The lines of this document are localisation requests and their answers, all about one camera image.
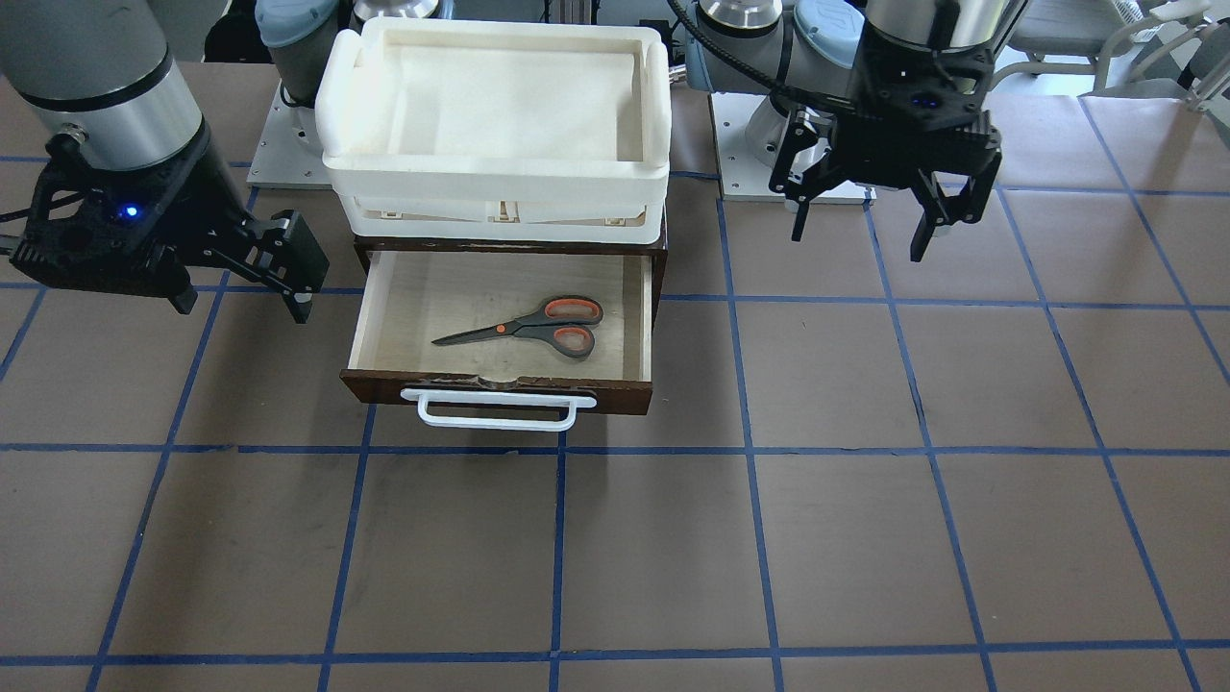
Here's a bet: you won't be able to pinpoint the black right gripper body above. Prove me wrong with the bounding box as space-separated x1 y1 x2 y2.
9 124 252 299

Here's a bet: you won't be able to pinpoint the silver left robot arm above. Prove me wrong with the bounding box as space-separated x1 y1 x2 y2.
672 1 1009 262

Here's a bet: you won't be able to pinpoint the light wooden drawer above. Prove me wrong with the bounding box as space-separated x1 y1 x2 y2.
341 251 656 415

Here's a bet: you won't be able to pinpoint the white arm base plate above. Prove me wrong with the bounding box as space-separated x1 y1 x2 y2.
707 92 877 205
247 84 331 191

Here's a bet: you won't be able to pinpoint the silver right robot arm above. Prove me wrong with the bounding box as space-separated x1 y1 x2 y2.
1 1 328 324

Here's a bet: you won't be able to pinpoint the white drawer handle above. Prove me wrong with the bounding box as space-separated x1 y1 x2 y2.
400 388 597 433

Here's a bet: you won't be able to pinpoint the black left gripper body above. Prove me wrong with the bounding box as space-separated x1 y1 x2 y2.
769 38 1002 222

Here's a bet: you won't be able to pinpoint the orange handled grey scissors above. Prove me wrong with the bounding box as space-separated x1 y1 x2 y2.
431 295 603 360

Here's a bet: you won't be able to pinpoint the cream plastic tray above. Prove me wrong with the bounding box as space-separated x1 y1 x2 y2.
315 17 672 245

